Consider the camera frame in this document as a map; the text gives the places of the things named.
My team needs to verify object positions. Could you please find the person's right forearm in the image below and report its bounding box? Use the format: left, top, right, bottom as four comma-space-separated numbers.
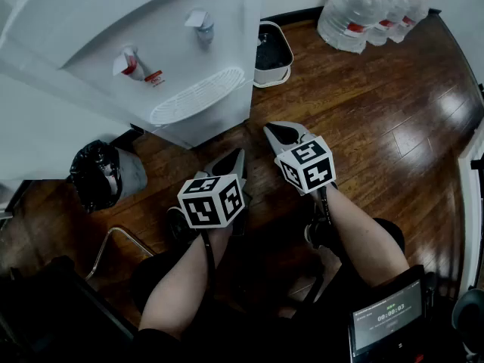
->
324, 182, 411, 289

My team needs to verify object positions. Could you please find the phone with timer screen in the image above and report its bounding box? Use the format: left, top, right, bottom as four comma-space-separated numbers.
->
346, 265, 427, 363

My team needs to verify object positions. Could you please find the person's black clothing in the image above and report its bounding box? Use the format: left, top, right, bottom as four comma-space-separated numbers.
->
130, 217, 408, 363

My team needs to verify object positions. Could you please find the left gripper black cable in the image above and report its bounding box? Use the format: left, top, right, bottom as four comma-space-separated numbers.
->
200, 229, 217, 302

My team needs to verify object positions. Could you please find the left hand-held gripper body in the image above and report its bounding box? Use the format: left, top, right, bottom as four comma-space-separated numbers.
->
176, 168, 253, 237

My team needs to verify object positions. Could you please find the bin with black bag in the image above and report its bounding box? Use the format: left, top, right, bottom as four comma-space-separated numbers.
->
67, 139, 148, 214

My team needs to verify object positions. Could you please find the person's right shoe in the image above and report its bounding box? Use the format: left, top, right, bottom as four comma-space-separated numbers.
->
303, 217, 341, 253

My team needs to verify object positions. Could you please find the person's left shoe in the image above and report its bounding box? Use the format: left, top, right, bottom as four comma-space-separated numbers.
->
166, 206, 200, 244

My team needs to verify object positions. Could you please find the white door frame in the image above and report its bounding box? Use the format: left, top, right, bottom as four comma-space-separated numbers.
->
456, 126, 484, 291

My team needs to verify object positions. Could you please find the person's shoe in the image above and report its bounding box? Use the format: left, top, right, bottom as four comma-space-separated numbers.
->
303, 217, 341, 253
166, 206, 200, 244

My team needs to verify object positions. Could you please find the person's left forearm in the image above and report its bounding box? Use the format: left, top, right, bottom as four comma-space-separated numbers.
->
138, 224, 234, 340

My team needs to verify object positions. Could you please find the clear water bottle red cap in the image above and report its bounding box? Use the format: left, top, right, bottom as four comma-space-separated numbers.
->
389, 0, 433, 44
366, 0, 414, 47
316, 0, 390, 55

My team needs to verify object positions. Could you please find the black chair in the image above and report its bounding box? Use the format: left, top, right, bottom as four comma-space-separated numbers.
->
0, 255, 138, 363

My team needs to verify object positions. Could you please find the white water dispenser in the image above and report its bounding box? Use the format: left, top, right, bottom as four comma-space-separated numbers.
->
0, 0, 264, 150

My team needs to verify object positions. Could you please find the metal chair leg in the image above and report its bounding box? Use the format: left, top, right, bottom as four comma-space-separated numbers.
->
85, 225, 156, 281

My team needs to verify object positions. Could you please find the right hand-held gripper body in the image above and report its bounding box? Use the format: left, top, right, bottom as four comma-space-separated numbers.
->
274, 133, 339, 198

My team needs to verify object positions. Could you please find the white container with black inside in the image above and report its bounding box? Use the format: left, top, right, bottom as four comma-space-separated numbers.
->
253, 20, 295, 89

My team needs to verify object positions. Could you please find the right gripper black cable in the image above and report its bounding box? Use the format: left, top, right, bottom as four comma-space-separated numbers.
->
315, 186, 343, 256

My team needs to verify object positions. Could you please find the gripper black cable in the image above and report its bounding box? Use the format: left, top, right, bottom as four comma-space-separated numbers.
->
315, 186, 343, 256
200, 229, 217, 302

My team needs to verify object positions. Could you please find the white slotted drip tray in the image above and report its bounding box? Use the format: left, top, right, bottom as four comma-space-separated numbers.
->
149, 66, 246, 126

